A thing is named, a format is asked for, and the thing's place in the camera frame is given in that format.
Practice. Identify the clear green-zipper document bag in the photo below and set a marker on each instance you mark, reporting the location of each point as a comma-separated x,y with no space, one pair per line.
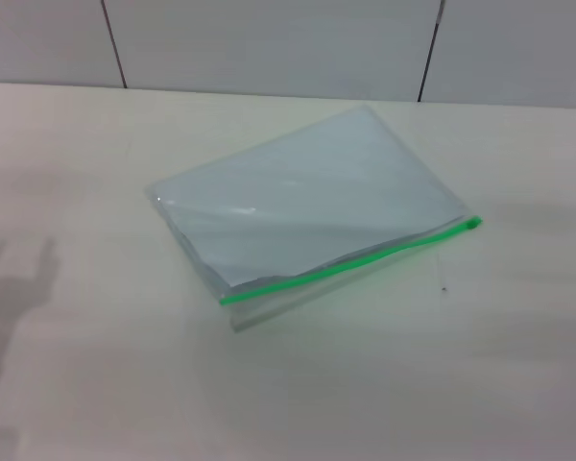
307,206

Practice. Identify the green zipper slider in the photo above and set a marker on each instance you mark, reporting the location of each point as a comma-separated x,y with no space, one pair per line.
472,224

